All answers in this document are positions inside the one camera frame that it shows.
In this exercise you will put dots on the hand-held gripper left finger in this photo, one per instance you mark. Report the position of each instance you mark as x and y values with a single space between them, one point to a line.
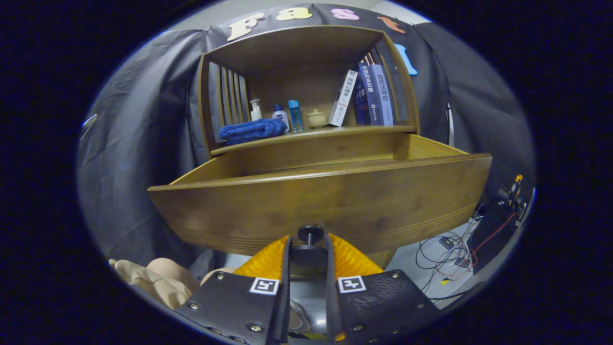
286 268

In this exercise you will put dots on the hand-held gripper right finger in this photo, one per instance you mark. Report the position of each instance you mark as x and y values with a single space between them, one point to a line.
331 297

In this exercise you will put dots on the wooden countertop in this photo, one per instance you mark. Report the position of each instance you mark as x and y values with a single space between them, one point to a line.
325 134

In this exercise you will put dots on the brown wooden cabinet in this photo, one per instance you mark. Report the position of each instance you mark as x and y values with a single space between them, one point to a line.
297 48

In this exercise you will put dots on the blue folded towel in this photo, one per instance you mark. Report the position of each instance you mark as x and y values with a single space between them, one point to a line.
251 130

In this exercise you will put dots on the white bottle with blue cap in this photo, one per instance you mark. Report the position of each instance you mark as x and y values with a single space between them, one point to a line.
280 117

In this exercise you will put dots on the clear blue bottle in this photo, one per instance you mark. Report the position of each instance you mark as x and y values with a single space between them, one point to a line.
295 117

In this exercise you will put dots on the beige lidded teacup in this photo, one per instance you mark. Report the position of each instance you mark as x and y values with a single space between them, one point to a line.
316 119

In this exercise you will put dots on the white pump bottle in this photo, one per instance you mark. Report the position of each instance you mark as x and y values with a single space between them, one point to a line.
255 114

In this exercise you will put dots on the white book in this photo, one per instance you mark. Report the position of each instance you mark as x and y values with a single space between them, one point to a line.
342 100

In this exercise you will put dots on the dark blue book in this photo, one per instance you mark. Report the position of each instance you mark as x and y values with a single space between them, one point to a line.
365 96

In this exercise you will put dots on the pale lavender book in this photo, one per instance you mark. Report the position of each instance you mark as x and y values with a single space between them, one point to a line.
383 96

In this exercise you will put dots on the black and orange device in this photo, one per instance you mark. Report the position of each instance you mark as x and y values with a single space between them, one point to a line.
512 194

